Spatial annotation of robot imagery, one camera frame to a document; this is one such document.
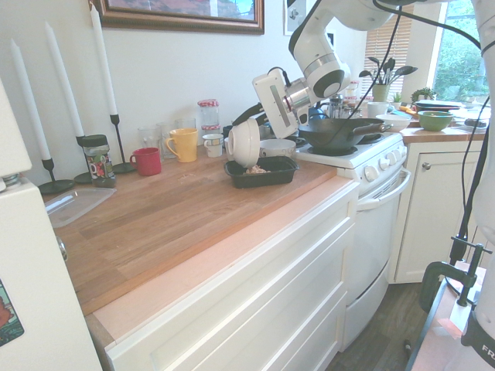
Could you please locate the clear plastic lid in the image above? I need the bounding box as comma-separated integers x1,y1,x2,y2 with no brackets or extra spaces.
44,188,117,229

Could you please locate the spice jar with black lid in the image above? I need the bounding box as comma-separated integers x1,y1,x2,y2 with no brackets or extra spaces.
80,134,116,189

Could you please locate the green bowl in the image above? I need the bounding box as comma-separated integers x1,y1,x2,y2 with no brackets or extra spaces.
417,111,455,132

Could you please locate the short white taper candle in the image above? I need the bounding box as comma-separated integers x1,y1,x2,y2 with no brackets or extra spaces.
10,37,52,161

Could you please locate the colourful green fridge magnet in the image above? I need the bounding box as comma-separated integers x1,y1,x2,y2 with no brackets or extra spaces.
0,277,26,348

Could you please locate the white bowl black swirl pattern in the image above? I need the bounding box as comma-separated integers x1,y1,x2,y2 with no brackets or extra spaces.
258,138,297,158

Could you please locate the stack of dark plates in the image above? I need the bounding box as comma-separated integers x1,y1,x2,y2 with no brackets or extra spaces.
414,99,464,113

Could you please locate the wooden window blind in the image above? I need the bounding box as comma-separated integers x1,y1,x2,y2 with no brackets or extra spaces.
365,5,414,94

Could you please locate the black plastic food box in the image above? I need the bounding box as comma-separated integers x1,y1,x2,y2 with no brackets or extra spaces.
224,155,301,189

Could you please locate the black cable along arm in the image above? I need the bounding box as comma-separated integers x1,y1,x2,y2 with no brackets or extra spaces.
357,11,405,115

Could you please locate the wide white serving bowl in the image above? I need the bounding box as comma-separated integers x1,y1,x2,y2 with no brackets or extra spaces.
375,114,411,131

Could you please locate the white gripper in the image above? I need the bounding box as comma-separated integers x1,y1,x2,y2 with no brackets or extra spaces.
231,68,300,139

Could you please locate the white drawer cabinet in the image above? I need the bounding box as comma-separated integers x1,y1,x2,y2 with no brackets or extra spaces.
104,185,359,371

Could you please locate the yellow mug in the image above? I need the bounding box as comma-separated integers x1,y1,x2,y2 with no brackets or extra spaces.
165,128,199,163

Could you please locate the white wall poster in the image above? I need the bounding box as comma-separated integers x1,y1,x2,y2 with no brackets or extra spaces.
284,0,310,38

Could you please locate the white kitchen stove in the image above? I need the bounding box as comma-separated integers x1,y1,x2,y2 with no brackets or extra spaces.
295,131,413,352

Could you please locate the green succulent wreath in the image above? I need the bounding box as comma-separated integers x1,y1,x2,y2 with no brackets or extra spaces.
410,87,437,104

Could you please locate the plain white ceramic bowl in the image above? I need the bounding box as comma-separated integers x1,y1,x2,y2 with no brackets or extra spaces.
224,117,261,168

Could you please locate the white cup blue pattern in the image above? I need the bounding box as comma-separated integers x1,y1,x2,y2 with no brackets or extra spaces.
202,133,225,158

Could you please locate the green metal clamp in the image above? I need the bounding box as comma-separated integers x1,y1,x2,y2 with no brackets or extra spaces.
419,235,493,314

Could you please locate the plain white mug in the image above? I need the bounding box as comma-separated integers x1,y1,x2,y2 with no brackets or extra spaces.
366,101,392,119

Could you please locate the red mug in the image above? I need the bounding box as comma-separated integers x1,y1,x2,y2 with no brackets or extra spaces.
128,147,162,177

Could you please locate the small jar red lid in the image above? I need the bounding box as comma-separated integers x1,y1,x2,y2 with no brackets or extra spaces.
344,80,361,102

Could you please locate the tall jar red checked lid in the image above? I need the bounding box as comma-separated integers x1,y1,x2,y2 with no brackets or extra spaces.
197,99,220,126

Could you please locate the white cabinet with knob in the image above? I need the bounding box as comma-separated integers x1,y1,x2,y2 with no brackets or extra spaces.
392,138,488,285

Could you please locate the wooden robot mounting board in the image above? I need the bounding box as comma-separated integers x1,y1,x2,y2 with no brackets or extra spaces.
405,262,488,371

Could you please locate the black kitchen utensil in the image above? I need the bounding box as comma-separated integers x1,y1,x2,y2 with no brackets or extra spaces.
358,56,380,85
381,57,396,85
390,64,419,85

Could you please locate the tall white taper candle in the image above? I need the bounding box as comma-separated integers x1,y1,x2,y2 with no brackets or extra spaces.
89,2,118,116

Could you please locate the pale green utensil crock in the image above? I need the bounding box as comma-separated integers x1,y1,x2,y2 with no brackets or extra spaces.
371,83,391,103

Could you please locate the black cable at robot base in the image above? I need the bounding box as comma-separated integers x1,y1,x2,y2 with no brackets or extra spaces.
373,0,492,264

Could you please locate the black wok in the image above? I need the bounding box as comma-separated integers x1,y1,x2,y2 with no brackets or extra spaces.
297,117,394,151

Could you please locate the framed picture brown frame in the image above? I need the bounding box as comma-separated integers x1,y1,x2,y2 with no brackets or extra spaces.
92,0,266,36

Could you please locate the medium white taper candle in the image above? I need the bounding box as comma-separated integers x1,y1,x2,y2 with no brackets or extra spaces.
43,21,85,138

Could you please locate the glass french press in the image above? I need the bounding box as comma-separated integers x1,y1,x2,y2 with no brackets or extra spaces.
328,94,346,119

